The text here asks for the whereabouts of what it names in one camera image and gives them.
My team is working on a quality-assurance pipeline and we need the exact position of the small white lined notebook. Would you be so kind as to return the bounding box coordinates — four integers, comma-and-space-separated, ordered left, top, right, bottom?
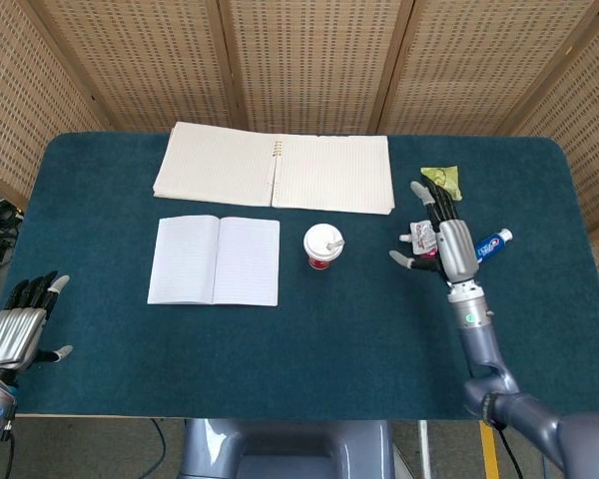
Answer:
146, 215, 282, 307

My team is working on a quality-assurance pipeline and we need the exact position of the large cream spiral notebook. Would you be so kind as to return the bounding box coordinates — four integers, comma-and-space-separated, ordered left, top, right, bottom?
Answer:
152, 121, 396, 217

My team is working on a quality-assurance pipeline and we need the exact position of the teal table mat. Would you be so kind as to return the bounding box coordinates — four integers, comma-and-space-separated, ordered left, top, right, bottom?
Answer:
0, 132, 599, 420

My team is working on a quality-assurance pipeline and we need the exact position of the woven bamboo folding screen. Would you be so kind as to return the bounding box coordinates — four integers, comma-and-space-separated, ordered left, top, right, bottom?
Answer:
0, 0, 599, 305

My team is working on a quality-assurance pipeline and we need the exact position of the grey robot torso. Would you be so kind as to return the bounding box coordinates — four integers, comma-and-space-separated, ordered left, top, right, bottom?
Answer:
178, 417, 396, 479

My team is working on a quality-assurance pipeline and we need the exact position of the blue floor cable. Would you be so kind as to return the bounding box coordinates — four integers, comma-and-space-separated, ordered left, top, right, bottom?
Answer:
148, 417, 168, 479

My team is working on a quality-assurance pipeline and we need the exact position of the blue white toothpaste tube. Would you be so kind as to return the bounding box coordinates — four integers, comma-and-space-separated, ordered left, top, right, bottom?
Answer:
472, 228, 514, 265

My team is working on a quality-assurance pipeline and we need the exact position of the red paper cup white lid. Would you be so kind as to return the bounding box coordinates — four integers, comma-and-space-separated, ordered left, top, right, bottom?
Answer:
301, 223, 344, 271

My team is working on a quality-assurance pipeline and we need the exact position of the crumpled green wrapper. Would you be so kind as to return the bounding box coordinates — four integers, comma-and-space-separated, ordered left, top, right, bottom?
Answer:
419, 165, 464, 202

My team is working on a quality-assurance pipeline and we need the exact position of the squeezed silver spout pouch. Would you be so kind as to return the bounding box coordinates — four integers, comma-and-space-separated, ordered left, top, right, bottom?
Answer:
398, 220, 441, 259

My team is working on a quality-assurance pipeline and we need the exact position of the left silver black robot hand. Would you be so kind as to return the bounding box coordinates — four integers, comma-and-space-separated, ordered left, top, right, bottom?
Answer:
0, 270, 75, 373

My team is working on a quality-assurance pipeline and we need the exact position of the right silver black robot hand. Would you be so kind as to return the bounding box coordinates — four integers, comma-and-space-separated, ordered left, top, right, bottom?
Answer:
388, 179, 480, 288

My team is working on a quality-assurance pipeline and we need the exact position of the white table leg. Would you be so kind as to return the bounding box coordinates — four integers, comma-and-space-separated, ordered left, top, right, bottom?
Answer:
417, 420, 433, 479

